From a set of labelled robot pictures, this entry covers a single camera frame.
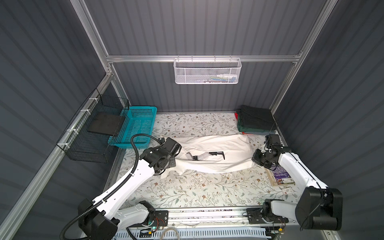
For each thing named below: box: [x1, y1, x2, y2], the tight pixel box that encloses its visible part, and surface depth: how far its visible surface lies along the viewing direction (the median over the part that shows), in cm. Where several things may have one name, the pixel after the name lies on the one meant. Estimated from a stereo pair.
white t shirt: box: [160, 134, 255, 179], surface depth 100 cm
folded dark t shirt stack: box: [234, 105, 276, 136], surface depth 107 cm
